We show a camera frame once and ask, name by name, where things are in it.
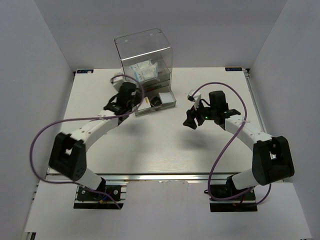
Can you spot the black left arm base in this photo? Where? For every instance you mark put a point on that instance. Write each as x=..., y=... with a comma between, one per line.
x=113, y=199

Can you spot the blue label right corner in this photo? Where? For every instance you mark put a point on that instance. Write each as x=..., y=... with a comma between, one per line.
x=233, y=69

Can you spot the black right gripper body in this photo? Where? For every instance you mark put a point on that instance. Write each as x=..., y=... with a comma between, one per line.
x=205, y=113

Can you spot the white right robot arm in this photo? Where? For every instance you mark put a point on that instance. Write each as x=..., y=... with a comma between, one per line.
x=271, y=156

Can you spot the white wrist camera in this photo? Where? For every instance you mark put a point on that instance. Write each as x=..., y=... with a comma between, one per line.
x=117, y=82
x=195, y=97

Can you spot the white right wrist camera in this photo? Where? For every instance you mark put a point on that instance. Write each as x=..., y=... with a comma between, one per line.
x=195, y=97

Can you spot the black square compact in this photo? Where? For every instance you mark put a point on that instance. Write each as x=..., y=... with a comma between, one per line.
x=156, y=102

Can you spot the white square card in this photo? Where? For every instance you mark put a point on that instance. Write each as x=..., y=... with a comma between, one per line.
x=165, y=97

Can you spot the blue label corner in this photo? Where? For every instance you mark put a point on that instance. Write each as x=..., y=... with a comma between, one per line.
x=84, y=71
x=233, y=69

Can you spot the clear acrylic drawer organizer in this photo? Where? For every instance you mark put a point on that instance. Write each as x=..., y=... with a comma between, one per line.
x=147, y=56

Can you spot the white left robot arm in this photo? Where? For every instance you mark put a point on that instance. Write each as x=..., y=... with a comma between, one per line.
x=69, y=152

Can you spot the blue label left corner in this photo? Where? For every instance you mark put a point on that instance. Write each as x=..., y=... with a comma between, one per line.
x=84, y=71

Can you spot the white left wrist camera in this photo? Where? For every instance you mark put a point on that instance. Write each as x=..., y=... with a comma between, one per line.
x=117, y=82

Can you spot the cotton pad packet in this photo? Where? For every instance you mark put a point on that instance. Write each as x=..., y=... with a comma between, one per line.
x=145, y=67
x=144, y=76

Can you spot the white card with yellow mark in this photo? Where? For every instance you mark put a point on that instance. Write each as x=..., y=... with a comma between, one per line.
x=145, y=104

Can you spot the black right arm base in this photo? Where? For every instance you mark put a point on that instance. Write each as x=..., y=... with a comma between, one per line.
x=228, y=199

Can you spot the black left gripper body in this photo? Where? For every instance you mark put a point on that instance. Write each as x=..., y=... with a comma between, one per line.
x=137, y=99

